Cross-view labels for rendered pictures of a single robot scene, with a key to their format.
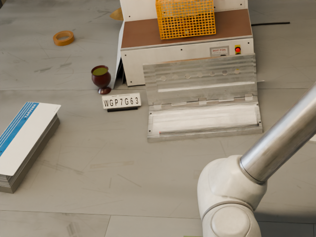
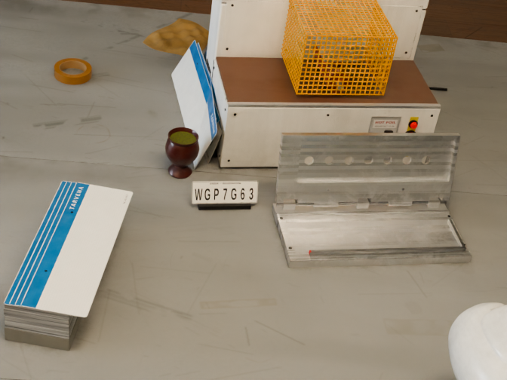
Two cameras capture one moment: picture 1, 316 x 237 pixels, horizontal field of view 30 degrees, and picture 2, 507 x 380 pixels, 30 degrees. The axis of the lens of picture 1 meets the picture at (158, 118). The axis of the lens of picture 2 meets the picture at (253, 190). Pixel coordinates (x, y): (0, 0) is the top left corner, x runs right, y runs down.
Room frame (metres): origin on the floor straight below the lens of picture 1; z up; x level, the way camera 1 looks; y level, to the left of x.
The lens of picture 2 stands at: (0.29, 0.80, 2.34)
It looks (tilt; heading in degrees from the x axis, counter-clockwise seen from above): 38 degrees down; 336
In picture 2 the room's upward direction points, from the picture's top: 9 degrees clockwise
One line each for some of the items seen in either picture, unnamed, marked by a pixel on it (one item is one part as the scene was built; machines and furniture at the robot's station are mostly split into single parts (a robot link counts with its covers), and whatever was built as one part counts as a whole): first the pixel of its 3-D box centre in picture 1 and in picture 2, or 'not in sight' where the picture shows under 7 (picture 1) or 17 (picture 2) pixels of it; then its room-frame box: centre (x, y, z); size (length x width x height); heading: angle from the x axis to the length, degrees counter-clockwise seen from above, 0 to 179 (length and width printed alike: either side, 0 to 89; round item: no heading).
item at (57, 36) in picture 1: (63, 38); (72, 71); (2.57, 0.39, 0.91); 0.10 x 0.10 x 0.02
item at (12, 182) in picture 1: (20, 145); (65, 260); (1.77, 0.55, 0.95); 0.40 x 0.13 x 0.10; 155
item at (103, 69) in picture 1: (102, 80); (181, 154); (2.09, 0.21, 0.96); 0.09 x 0.09 x 0.11
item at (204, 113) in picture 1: (203, 116); (370, 230); (1.77, -0.18, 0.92); 0.44 x 0.21 x 0.04; 82
